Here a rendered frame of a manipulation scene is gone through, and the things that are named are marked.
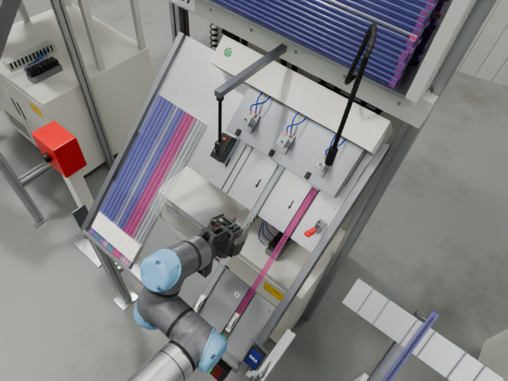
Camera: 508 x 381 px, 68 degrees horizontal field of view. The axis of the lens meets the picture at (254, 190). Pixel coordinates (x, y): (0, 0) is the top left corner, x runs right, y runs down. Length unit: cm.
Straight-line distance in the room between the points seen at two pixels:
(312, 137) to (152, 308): 53
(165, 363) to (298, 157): 54
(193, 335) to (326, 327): 126
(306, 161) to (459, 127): 241
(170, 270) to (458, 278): 188
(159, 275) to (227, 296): 39
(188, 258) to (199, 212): 69
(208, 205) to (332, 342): 92
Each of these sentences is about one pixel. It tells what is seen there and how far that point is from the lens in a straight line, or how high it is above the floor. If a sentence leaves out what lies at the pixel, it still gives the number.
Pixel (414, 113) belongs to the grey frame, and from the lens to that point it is 87.
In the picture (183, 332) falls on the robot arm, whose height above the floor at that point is 107.
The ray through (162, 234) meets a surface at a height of 82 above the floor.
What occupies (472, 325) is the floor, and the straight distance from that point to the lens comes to 231.
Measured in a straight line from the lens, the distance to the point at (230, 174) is 107.
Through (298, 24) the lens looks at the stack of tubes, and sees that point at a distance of 87.
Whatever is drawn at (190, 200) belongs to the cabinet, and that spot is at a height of 62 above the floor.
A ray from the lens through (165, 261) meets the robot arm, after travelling 76.
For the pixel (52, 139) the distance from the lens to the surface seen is 161.
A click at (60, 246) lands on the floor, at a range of 226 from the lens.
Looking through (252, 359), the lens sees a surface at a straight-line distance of 108.
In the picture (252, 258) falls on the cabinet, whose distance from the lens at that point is 137.
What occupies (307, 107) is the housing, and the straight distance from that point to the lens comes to 94.
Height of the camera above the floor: 184
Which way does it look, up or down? 52 degrees down
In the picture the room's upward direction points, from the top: 7 degrees clockwise
